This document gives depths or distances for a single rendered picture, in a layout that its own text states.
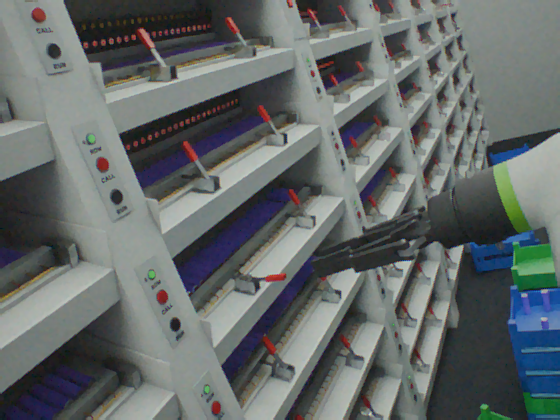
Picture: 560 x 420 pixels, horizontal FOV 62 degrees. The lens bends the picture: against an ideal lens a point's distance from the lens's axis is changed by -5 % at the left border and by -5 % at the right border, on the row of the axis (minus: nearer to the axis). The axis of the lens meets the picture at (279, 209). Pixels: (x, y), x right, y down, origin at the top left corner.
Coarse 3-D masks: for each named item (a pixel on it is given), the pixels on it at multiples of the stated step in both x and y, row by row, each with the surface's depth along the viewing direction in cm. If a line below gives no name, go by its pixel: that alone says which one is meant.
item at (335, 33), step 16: (304, 16) 161; (336, 16) 171; (352, 16) 169; (368, 16) 166; (320, 32) 130; (336, 32) 149; (352, 32) 149; (368, 32) 163; (320, 48) 125; (336, 48) 136
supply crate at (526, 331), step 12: (516, 288) 142; (516, 300) 143; (540, 300) 141; (552, 300) 140; (516, 312) 143; (540, 312) 139; (552, 312) 137; (516, 324) 128; (528, 324) 136; (540, 324) 134; (552, 324) 132; (516, 336) 128; (528, 336) 126; (540, 336) 125; (552, 336) 123
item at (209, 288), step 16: (304, 192) 117; (288, 208) 109; (272, 224) 102; (288, 224) 105; (256, 240) 96; (240, 256) 90; (224, 272) 85; (240, 272) 88; (208, 288) 81; (192, 304) 77
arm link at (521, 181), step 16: (544, 144) 55; (512, 160) 57; (528, 160) 55; (544, 160) 53; (496, 176) 57; (512, 176) 55; (528, 176) 54; (544, 176) 53; (512, 192) 55; (528, 192) 54; (544, 192) 53; (512, 208) 55; (528, 208) 54; (544, 208) 53; (512, 224) 56; (528, 224) 56; (544, 224) 54
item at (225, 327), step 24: (312, 192) 121; (336, 192) 120; (336, 216) 116; (288, 240) 100; (312, 240) 103; (264, 264) 92; (288, 264) 93; (264, 288) 85; (216, 312) 79; (240, 312) 78; (264, 312) 86; (216, 336) 73; (240, 336) 78
